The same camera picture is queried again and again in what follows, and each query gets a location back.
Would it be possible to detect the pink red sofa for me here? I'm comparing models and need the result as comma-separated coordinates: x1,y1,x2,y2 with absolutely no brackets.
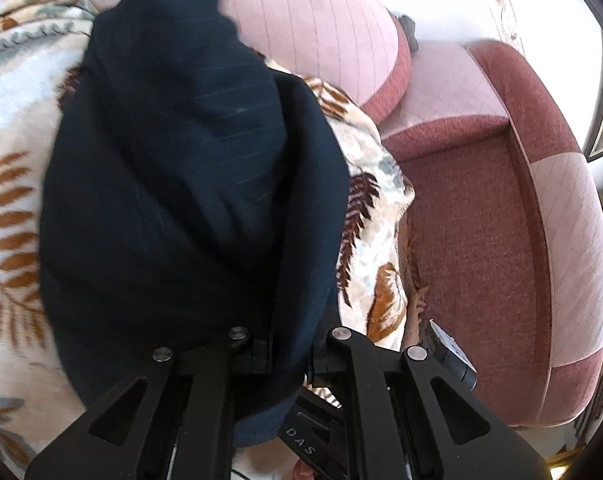
381,40,603,428

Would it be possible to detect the navy blue garment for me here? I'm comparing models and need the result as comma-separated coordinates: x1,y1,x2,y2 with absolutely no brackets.
40,0,349,448

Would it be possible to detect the small black object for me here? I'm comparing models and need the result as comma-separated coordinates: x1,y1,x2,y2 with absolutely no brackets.
398,14,420,53

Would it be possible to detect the leaf pattern fleece blanket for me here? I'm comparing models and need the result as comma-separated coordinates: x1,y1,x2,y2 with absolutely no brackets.
0,0,414,479

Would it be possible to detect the pink cylindrical bolster cushion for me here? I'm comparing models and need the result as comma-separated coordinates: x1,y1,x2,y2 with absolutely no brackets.
10,0,415,126

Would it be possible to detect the person's right hand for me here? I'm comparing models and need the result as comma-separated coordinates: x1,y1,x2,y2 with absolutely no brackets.
292,286,431,480

